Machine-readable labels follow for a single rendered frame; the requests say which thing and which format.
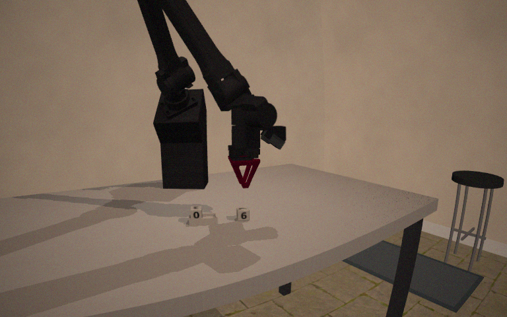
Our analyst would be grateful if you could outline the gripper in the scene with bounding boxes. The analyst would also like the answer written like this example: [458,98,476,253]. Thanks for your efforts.
[228,125,260,188]

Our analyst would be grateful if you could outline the white calendar cube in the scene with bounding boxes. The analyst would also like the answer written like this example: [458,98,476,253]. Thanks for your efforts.
[190,206,203,219]
[236,207,250,221]

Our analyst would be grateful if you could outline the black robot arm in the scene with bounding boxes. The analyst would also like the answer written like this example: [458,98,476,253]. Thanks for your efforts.
[137,0,286,150]

